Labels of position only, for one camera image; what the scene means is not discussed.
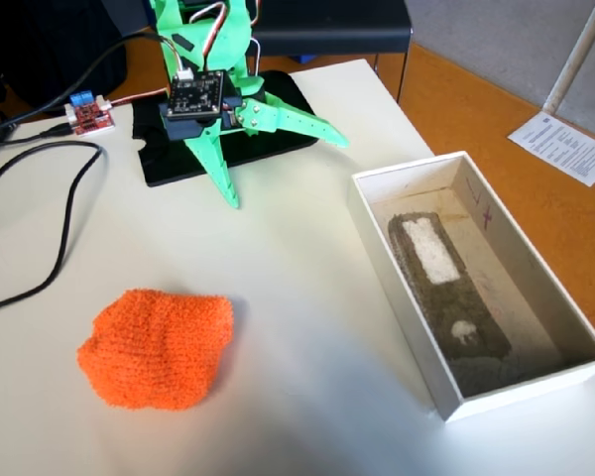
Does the dark gripper block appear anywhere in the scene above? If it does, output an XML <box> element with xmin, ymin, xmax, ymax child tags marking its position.
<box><xmin>159</xmin><ymin>91</ymin><xmax>351</xmax><ymax>210</ymax></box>

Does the orange knitted cloth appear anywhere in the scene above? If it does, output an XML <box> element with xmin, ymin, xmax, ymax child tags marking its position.
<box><xmin>76</xmin><ymin>290</ymin><xmax>235</xmax><ymax>413</ymax></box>

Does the black base mat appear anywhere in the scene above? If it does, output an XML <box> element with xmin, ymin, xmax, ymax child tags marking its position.
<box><xmin>131</xmin><ymin>68</ymin><xmax>323</xmax><ymax>188</ymax></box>

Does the black chair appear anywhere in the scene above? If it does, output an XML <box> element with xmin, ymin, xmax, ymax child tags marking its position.
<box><xmin>250</xmin><ymin>0</ymin><xmax>414</xmax><ymax>103</ymax></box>

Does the red controller board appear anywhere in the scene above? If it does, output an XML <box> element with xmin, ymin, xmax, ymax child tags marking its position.
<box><xmin>62</xmin><ymin>90</ymin><xmax>116</xmax><ymax>136</ymax></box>

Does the black bag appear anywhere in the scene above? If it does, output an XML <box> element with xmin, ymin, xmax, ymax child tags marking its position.
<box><xmin>0</xmin><ymin>0</ymin><xmax>129</xmax><ymax>120</ymax></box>

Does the white cardboard box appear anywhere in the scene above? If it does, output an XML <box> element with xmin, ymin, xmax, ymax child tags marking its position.
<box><xmin>349</xmin><ymin>151</ymin><xmax>595</xmax><ymax>423</ymax></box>

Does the dark grey foam block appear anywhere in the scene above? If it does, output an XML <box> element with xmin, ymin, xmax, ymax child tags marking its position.
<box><xmin>387</xmin><ymin>211</ymin><xmax>514</xmax><ymax>363</ymax></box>

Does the printed white paper sheet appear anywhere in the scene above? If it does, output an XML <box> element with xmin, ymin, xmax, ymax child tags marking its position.
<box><xmin>507</xmin><ymin>111</ymin><xmax>595</xmax><ymax>188</ymax></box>

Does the white metal pole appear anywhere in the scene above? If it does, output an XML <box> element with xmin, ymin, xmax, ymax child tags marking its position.
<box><xmin>542</xmin><ymin>0</ymin><xmax>595</xmax><ymax>118</ymax></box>

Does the black camera circuit board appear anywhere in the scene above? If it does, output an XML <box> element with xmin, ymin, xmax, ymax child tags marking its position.
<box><xmin>167</xmin><ymin>69</ymin><xmax>230</xmax><ymax>121</ymax></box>

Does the red white servo wire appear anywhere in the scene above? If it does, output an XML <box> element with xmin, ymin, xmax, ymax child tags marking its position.
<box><xmin>102</xmin><ymin>86</ymin><xmax>173</xmax><ymax>109</ymax></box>

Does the black power cable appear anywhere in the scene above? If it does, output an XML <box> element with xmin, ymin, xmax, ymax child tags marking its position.
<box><xmin>0</xmin><ymin>33</ymin><xmax>173</xmax><ymax>141</ymax></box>

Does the black usb cable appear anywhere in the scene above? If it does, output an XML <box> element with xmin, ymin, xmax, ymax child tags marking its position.
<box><xmin>0</xmin><ymin>125</ymin><xmax>75</xmax><ymax>150</ymax></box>

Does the thick black cable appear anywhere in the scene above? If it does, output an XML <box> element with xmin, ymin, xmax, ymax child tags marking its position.
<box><xmin>0</xmin><ymin>140</ymin><xmax>105</xmax><ymax>316</ymax></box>

